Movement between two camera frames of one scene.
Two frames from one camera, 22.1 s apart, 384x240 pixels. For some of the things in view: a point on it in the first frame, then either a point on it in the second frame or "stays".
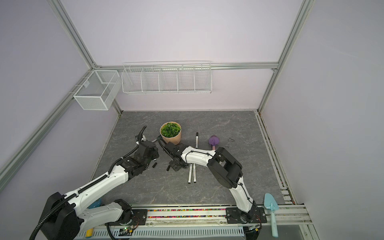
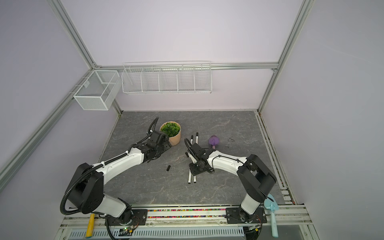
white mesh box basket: [99, 90] stays
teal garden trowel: [270, 203] stays
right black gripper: [176, 168] to [193, 169]
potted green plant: [171, 131] stays
